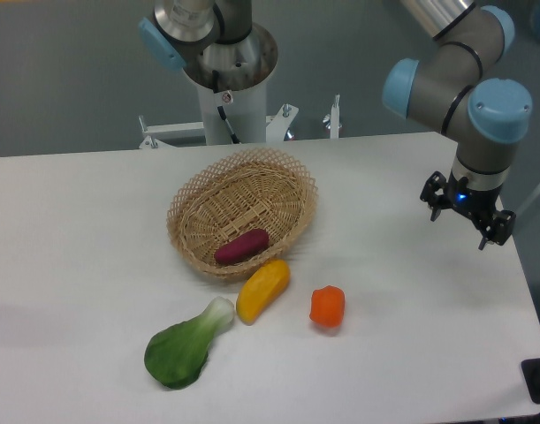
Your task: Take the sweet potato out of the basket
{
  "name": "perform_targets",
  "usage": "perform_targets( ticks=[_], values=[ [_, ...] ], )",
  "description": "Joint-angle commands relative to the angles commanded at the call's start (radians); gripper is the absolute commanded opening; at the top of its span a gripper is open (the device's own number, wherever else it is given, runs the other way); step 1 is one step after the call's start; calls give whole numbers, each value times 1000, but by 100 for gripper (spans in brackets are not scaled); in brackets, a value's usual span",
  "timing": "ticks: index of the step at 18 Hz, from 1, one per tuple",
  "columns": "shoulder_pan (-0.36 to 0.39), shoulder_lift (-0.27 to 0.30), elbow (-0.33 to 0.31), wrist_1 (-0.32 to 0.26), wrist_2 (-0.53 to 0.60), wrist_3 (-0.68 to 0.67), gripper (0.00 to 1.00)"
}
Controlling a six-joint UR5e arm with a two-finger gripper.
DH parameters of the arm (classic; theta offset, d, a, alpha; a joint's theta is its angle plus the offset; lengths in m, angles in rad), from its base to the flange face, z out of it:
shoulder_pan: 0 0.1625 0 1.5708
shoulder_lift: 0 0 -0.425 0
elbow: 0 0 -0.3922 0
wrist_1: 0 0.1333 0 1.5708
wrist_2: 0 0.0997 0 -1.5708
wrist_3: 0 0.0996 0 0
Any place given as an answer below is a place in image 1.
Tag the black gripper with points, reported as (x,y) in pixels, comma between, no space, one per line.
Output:
(479,207)

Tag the yellow mango toy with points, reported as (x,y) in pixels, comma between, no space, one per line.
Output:
(261,289)

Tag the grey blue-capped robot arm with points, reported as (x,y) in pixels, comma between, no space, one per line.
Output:
(229,59)

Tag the woven wicker basket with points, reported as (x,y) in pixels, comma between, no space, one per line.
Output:
(254,188)

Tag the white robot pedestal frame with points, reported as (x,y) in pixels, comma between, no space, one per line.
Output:
(228,117)

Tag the purple sweet potato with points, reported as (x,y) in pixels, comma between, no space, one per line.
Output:
(243,247)

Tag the orange bell pepper toy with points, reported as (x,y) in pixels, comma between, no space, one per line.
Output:
(327,306)

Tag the black device at table edge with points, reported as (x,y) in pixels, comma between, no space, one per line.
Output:
(531,372)

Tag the green bok choy toy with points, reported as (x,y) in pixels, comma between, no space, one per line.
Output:
(175,356)

